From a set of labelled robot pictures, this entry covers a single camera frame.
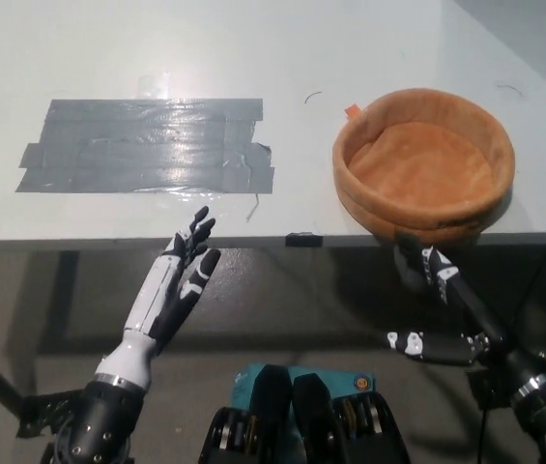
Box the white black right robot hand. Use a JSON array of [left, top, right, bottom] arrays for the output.
[[386, 230, 546, 403]]

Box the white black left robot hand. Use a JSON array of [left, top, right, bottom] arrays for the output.
[[93, 206, 223, 392]]

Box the black teal robot torso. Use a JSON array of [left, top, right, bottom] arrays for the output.
[[197, 362, 412, 464]]

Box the orange plush bowl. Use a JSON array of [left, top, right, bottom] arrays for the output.
[[332, 86, 517, 245]]

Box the black floor tape at pole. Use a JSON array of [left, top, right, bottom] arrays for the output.
[[14, 389, 85, 435]]

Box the small black tape piece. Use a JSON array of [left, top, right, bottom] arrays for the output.
[[285, 232, 324, 247]]

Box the clear tape piece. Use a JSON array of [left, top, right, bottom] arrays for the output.
[[136, 72, 172, 101]]

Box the black floor tape at cable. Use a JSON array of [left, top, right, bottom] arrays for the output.
[[465, 369, 518, 411]]

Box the black cable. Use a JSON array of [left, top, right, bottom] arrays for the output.
[[474, 408, 494, 464]]

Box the grey duct tape patch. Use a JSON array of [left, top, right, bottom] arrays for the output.
[[14, 98, 276, 195]]

